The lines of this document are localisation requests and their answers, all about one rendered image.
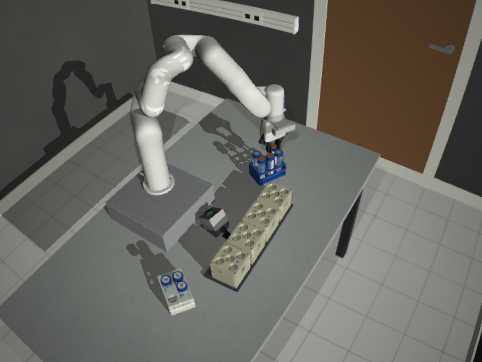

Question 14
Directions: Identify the white tube rack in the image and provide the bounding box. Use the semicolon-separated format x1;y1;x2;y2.
158;269;196;316

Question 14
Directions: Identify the beige bucket adapter with holes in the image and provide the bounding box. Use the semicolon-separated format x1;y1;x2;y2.
258;181;292;222

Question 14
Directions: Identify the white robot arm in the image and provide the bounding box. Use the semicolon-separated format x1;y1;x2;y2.
130;35;295;195

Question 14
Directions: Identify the blue tube rack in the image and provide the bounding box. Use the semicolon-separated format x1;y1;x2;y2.
249;160;286;186

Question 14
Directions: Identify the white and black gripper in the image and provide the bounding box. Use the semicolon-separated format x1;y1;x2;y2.
259;118;288;153

